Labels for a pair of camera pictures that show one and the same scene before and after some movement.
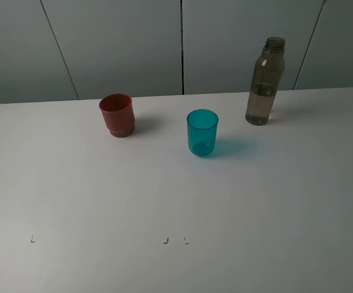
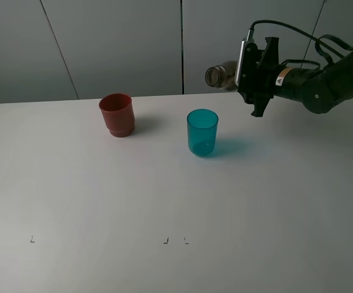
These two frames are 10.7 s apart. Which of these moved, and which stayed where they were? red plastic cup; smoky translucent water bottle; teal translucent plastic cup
Moved: smoky translucent water bottle
Stayed: red plastic cup; teal translucent plastic cup
